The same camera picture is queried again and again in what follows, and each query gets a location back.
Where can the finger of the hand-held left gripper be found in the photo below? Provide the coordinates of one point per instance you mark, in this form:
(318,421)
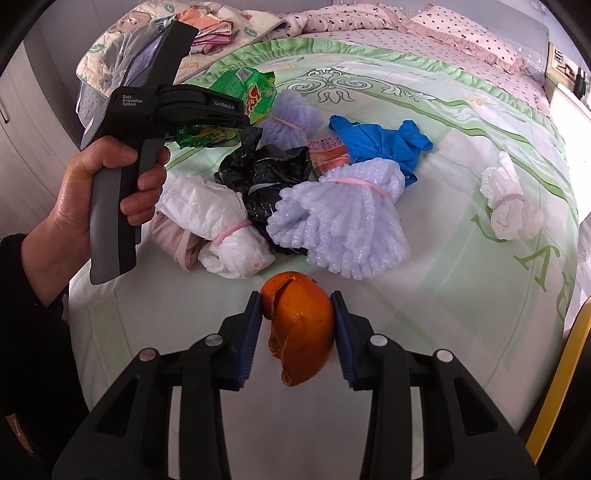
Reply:
(221,123)

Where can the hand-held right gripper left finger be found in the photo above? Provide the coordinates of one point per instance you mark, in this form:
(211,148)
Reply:
(247,344)

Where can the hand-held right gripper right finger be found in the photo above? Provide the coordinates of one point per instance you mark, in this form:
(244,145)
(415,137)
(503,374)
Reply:
(344,344)

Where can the orange peel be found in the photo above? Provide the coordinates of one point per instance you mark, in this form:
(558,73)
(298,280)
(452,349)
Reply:
(300,332)

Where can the green snack bag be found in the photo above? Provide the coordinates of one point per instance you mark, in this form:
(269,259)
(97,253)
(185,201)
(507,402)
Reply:
(258,92)

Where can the small purple foam net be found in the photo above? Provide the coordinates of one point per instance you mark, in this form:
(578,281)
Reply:
(291,124)

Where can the blue rubber glove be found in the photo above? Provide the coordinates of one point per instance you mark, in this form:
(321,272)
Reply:
(369,138)

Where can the person's left forearm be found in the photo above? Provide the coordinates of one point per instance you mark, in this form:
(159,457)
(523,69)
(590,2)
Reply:
(27,332)

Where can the person's left hand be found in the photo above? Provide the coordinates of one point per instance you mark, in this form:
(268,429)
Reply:
(76,198)

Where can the clear plastic bag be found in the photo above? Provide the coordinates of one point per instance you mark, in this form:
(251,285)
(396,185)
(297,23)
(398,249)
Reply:
(115,55)

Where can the black plastic bag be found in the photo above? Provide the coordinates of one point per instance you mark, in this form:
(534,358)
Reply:
(272,170)

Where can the large white plastic bag bundle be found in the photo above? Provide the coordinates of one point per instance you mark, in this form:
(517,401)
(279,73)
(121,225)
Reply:
(198,203)

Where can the stack of folded clothes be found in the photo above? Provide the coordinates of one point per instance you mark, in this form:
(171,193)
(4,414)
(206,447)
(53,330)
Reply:
(207,32)

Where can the floral quilt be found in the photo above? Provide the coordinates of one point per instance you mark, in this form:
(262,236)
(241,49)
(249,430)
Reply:
(258,23)

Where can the large purple foam net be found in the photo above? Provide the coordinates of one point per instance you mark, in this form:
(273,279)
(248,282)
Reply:
(341,230)

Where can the orange snack packet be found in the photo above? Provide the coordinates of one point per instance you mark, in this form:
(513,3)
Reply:
(330,159)

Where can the grey wardrobe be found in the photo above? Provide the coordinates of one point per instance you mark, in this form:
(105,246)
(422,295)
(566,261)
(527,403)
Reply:
(27,138)

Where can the green printed bed sheet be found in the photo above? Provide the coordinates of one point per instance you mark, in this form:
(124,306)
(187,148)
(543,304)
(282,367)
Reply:
(461,323)

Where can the beige cloth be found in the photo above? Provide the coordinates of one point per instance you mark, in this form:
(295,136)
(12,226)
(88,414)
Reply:
(168,244)

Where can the pink polka dot quilt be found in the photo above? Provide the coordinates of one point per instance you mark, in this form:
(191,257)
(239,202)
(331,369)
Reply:
(351,18)

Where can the small white plastic bag bundle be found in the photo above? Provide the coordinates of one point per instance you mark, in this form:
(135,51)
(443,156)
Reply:
(505,217)

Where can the yellow plastic rim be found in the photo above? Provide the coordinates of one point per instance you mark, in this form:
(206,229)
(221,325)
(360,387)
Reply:
(554,397)

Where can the pink polka dot pillow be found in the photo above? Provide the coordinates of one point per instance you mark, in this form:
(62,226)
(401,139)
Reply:
(466,32)

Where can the pink polka dot bed sheet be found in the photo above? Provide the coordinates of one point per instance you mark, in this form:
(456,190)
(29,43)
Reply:
(508,87)

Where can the grey headboard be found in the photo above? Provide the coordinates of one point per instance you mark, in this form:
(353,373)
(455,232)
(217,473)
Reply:
(517,23)

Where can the white nightstand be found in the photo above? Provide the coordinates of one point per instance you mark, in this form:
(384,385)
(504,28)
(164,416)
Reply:
(570,106)

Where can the black cup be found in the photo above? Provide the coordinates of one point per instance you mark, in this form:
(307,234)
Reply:
(580,83)

